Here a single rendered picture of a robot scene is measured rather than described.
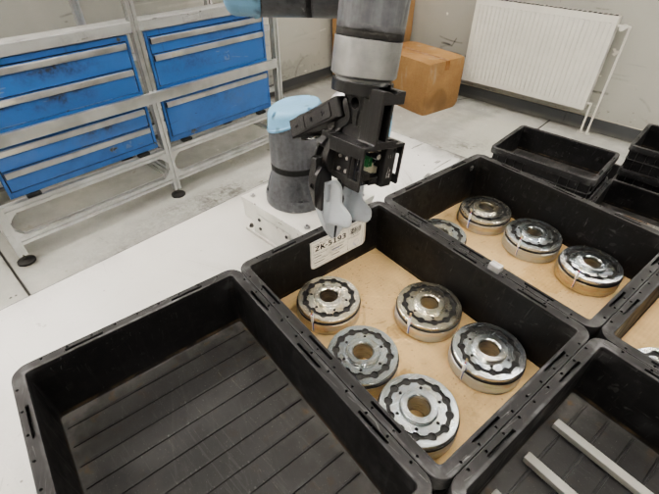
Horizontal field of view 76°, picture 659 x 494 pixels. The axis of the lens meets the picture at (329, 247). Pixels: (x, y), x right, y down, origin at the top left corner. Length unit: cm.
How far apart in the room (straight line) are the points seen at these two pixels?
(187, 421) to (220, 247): 54
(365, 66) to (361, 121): 6
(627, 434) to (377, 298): 38
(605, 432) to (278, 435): 42
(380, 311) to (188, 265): 50
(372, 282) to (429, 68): 290
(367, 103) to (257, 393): 41
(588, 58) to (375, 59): 323
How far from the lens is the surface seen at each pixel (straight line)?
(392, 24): 48
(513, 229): 90
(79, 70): 229
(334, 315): 66
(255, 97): 280
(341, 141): 50
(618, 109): 380
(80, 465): 65
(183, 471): 60
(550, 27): 370
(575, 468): 65
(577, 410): 69
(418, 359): 66
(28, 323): 105
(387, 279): 77
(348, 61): 48
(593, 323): 66
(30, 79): 224
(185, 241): 111
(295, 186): 95
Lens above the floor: 136
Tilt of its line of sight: 40 degrees down
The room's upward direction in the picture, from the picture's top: straight up
